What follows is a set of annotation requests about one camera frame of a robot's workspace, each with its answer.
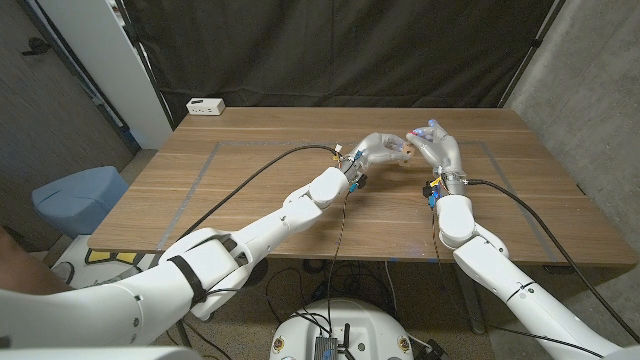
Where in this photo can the black round disc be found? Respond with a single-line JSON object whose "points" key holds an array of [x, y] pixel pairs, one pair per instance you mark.
{"points": [[259, 272]]}

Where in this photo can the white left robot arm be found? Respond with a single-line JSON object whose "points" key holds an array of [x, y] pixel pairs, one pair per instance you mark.
{"points": [[150, 295]]}

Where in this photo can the grey table leg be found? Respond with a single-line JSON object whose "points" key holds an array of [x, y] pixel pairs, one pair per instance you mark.
{"points": [[472, 310]]}

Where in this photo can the black backdrop stand pole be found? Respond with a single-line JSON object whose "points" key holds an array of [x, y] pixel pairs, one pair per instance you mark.
{"points": [[537, 42], [150, 65]]}

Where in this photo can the person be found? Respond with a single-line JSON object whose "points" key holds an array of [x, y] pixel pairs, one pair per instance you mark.
{"points": [[20, 270]]}

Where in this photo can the black backdrop curtain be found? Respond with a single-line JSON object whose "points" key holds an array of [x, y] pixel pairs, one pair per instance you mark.
{"points": [[325, 50]]}

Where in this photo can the wooden screw with red head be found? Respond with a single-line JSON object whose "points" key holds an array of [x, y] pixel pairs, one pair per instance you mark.
{"points": [[410, 133]]}

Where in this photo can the yellow black striped base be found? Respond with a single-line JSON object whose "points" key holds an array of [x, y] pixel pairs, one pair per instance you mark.
{"points": [[107, 256]]}

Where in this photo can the white table leg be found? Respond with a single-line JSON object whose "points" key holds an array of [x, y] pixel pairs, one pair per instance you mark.
{"points": [[207, 316]]}

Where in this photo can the blue padded stool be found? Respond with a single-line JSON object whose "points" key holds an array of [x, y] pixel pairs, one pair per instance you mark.
{"points": [[80, 200]]}

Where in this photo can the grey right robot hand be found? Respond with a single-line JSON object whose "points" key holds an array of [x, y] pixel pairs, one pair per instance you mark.
{"points": [[445, 155]]}

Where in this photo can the grey electronics box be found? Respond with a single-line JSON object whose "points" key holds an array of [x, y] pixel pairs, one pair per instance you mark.
{"points": [[326, 349]]}

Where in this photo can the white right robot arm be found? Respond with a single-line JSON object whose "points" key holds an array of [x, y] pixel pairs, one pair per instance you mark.
{"points": [[500, 275]]}

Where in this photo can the white power strip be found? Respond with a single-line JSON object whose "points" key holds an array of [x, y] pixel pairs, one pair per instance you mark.
{"points": [[205, 106]]}

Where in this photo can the wooden block with holes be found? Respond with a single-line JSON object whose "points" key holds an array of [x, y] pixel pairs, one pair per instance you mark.
{"points": [[410, 149]]}

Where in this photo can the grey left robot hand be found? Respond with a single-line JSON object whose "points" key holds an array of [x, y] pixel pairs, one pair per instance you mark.
{"points": [[377, 147]]}

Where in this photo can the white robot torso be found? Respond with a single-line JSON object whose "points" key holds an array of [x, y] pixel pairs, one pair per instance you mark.
{"points": [[370, 330]]}

